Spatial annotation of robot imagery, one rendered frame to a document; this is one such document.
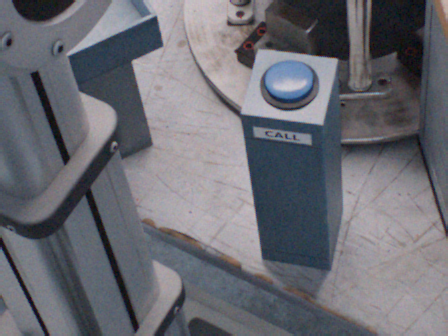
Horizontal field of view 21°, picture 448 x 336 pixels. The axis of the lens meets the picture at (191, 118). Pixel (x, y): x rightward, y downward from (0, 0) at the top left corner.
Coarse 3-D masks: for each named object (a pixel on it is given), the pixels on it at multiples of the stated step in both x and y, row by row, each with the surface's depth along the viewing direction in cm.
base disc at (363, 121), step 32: (192, 0) 140; (224, 0) 139; (256, 0) 139; (192, 32) 137; (224, 32) 137; (224, 64) 134; (384, 64) 131; (224, 96) 132; (416, 96) 128; (352, 128) 127; (384, 128) 127; (416, 128) 126
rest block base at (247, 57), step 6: (264, 24) 134; (252, 36) 133; (258, 36) 133; (246, 42) 133; (252, 42) 133; (240, 48) 132; (252, 48) 132; (240, 54) 132; (246, 54) 132; (252, 54) 132; (318, 54) 131; (240, 60) 133; (246, 60) 132; (252, 60) 132; (252, 66) 132
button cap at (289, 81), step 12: (288, 60) 103; (276, 72) 102; (288, 72) 102; (300, 72) 102; (276, 84) 101; (288, 84) 101; (300, 84) 101; (312, 84) 101; (276, 96) 101; (288, 96) 100; (300, 96) 101
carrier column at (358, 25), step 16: (352, 0) 117; (368, 0) 117; (352, 16) 119; (368, 16) 119; (352, 32) 121; (368, 32) 121; (352, 48) 123; (368, 48) 123; (352, 64) 125; (368, 64) 125; (352, 80) 127; (368, 80) 127
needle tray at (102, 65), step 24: (120, 0) 111; (144, 0) 106; (96, 24) 110; (120, 24) 110; (144, 24) 105; (96, 48) 104; (120, 48) 105; (144, 48) 107; (96, 72) 106; (120, 72) 120; (96, 96) 121; (120, 96) 123; (120, 120) 126; (144, 120) 127; (144, 144) 131
